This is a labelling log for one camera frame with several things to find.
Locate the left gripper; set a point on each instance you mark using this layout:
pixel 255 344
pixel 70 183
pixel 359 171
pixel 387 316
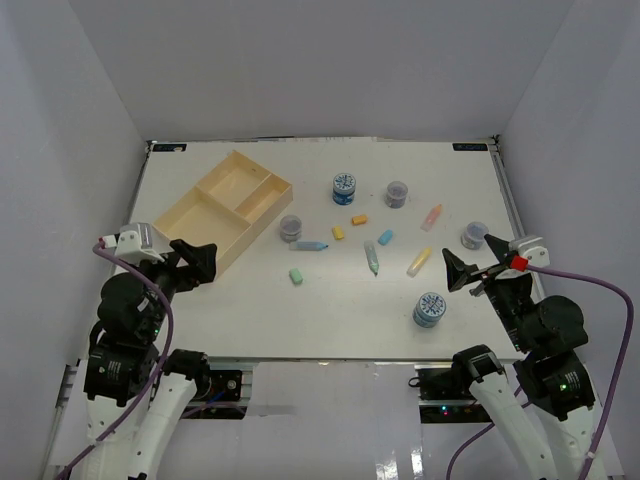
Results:
pixel 202 263

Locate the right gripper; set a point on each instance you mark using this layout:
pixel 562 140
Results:
pixel 458 272

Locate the clear paperclip jar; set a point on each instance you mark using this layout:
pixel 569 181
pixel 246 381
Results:
pixel 473 236
pixel 290 228
pixel 396 194

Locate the yellow highlighter pen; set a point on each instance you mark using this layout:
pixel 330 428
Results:
pixel 418 262

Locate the blue patterned jar front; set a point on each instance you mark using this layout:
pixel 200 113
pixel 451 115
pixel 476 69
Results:
pixel 429 309

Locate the blue patterned jar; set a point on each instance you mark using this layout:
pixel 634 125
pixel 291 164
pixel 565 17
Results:
pixel 429 309
pixel 343 189

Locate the blue patterned jar back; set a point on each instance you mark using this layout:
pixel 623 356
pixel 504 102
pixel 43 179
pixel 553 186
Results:
pixel 343 189

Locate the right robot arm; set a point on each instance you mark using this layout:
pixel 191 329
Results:
pixel 553 379

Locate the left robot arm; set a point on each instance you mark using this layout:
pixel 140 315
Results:
pixel 136 385

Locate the beige three-compartment tray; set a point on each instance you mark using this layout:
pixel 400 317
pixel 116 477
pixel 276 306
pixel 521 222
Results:
pixel 230 207

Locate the orange-pink highlighter pen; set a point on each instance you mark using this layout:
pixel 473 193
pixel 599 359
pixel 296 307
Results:
pixel 431 218

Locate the blue highlighter pen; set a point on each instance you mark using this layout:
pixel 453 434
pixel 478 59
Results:
pixel 313 246

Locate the green highlighter cap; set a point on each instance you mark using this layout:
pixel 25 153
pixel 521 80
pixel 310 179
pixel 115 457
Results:
pixel 296 276

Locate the blue highlighter cap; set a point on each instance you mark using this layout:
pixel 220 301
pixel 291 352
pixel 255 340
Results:
pixel 385 237

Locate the green highlighter pen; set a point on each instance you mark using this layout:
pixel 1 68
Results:
pixel 371 257

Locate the yellow highlighter cap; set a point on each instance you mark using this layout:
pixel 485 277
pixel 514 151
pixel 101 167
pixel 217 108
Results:
pixel 337 233

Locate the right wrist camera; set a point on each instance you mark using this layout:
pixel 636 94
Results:
pixel 529 251

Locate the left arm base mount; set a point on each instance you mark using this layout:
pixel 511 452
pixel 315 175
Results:
pixel 230 385

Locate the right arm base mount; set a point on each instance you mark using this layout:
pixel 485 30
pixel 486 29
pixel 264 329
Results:
pixel 442 399

